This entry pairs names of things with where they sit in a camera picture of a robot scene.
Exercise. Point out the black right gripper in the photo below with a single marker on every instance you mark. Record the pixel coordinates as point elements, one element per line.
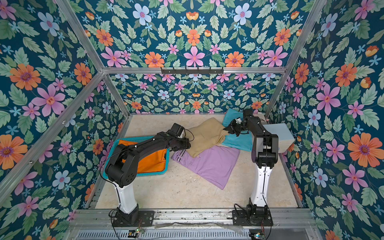
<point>235,125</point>

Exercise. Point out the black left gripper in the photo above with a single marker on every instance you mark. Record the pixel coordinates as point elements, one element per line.
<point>186,144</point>

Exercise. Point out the tan pants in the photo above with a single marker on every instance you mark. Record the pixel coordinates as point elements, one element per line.
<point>205,136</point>

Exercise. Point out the orange pants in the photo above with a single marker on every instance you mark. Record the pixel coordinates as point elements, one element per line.
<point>154,164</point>

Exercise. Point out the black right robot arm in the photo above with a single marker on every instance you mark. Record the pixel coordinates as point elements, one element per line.
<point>264,152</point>

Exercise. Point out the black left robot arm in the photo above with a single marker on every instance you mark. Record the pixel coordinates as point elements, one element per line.
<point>123,178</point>

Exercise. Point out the folded purple pants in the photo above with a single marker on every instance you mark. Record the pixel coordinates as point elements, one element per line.
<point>215,165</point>

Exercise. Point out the light blue box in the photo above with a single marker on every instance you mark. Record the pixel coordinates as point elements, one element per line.
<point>286,138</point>

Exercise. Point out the black hook rail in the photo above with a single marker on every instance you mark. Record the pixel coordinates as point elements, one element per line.
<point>197,70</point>

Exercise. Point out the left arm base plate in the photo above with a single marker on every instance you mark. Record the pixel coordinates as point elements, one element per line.
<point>135,219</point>

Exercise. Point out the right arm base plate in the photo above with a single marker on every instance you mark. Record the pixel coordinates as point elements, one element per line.
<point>262,217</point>

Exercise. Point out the aluminium frame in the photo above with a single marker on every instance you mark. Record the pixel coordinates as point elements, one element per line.
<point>72,71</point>

